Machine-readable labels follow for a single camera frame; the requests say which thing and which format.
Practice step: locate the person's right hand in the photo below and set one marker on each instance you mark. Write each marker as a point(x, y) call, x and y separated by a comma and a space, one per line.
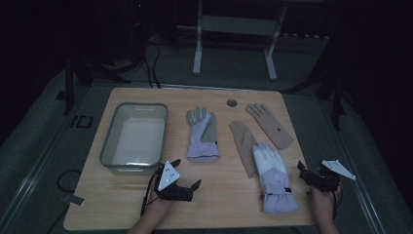
point(324, 203)

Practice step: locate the clear plastic storage bin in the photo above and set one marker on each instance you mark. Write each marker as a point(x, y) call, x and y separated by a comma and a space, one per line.
point(139, 139)

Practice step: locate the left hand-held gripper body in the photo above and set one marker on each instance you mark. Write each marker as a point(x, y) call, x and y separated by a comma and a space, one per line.
point(167, 174)

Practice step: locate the plain beige glove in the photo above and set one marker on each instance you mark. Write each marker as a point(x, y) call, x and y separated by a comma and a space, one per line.
point(242, 139)

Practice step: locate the purple glove with grey palm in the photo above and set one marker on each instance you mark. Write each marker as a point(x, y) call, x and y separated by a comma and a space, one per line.
point(202, 148)

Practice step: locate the white metal stand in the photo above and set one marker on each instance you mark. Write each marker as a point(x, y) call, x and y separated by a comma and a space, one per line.
point(238, 26)

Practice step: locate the person's left hand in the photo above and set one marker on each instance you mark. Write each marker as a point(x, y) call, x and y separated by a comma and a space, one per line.
point(157, 208)

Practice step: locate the black metal stand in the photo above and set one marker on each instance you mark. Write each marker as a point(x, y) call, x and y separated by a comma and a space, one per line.
point(336, 97)

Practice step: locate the purple and white ski glove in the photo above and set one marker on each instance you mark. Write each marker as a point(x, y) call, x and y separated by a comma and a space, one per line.
point(276, 183)

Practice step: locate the beige glove with dark button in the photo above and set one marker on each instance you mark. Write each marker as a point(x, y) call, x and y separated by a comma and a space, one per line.
point(271, 125)

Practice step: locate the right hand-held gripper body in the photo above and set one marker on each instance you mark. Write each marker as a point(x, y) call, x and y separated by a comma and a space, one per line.
point(328, 177)

